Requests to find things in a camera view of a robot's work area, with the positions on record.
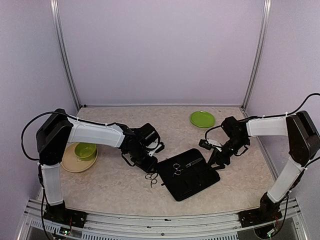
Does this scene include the aluminium frame post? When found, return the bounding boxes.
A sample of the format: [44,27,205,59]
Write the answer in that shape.
[241,0,272,112]
[50,0,82,111]

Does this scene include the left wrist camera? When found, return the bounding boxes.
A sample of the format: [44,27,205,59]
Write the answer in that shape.
[147,141,165,157]

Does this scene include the silver scissors black blades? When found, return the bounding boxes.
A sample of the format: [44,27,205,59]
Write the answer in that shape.
[172,157,203,177]

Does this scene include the beige plate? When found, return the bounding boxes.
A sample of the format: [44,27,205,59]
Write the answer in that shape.
[61,143,98,173]

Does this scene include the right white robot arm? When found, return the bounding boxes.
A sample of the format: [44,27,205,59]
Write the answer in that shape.
[208,110,320,222]

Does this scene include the black tool pouch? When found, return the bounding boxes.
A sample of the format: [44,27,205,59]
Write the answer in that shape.
[156,148,221,202]

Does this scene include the left aluminium frame post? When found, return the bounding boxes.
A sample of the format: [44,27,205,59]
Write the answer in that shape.
[50,0,82,111]

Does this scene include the right aluminium frame post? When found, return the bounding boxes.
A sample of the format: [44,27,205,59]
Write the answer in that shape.
[241,0,272,112]

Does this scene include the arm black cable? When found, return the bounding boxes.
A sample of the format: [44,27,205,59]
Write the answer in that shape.
[20,111,73,161]
[284,93,320,117]

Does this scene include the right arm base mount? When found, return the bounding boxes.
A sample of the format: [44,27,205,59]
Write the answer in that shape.
[238,208,283,228]

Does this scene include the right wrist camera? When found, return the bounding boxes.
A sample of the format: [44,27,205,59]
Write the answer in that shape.
[198,139,222,151]

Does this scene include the green plate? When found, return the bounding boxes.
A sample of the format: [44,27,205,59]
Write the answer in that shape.
[190,110,216,128]

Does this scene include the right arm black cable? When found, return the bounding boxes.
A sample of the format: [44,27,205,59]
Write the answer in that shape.
[284,93,320,117]

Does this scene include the silver scissors near pouch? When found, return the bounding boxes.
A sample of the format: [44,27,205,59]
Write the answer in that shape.
[144,172,159,188]

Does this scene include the green bowl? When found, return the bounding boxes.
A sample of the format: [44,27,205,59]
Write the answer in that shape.
[74,142,97,161]

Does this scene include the front aluminium rail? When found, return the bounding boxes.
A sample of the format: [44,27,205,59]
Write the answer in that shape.
[14,199,310,240]

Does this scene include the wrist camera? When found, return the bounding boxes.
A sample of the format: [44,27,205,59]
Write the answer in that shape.
[147,141,165,157]
[198,139,222,151]

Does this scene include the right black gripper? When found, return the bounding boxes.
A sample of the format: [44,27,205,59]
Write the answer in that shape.
[207,136,248,171]

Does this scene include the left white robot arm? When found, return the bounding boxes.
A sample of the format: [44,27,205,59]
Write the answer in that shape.
[36,108,165,223]

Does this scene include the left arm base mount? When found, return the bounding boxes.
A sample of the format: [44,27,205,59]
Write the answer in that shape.
[43,201,88,228]

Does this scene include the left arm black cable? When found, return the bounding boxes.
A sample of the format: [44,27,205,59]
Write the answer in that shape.
[20,111,73,161]

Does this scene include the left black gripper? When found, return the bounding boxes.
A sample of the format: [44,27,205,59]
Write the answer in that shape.
[127,146,158,174]

